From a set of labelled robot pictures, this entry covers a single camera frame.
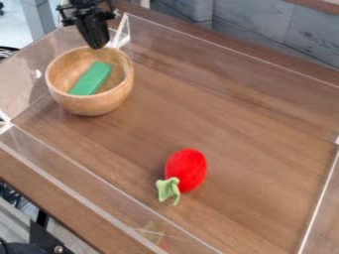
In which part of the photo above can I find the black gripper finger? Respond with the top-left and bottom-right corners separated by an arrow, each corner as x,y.
91,14 -> 109,50
76,19 -> 96,49

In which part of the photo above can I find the clear acrylic tray enclosure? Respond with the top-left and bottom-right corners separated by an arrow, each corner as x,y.
0,16 -> 339,254

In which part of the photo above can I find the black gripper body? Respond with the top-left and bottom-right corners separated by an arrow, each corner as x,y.
56,0 -> 119,26

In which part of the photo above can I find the red plush strawberry toy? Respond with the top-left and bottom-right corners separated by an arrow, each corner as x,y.
155,148 -> 208,205

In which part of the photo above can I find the brown wooden bowl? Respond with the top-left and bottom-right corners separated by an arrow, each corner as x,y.
45,46 -> 133,116

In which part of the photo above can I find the green rectangular block stick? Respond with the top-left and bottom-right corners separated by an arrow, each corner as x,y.
68,62 -> 113,95

